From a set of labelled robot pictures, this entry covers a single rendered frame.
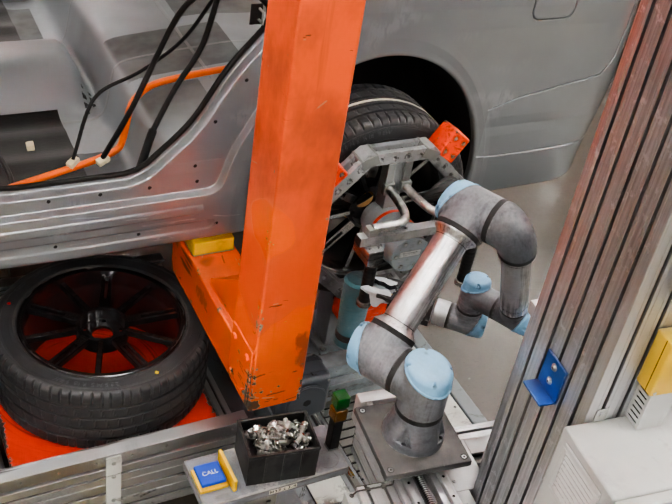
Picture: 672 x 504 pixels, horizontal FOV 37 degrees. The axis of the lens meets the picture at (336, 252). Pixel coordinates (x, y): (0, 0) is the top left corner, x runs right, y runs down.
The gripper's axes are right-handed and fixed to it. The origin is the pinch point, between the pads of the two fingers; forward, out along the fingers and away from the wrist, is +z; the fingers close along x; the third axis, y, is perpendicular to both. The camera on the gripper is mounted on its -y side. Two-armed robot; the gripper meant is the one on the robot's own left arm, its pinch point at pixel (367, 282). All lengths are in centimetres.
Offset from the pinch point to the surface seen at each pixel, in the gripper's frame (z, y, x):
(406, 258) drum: -7.1, -0.8, 15.6
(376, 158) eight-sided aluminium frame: 8.5, -28.1, 20.0
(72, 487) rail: 59, 54, -62
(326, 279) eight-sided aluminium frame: 15.3, 14.7, 13.7
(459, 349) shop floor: -27, 83, 83
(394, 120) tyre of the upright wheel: 8.1, -34.3, 33.2
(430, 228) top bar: -12.1, -14.6, 14.2
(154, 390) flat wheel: 48, 35, -35
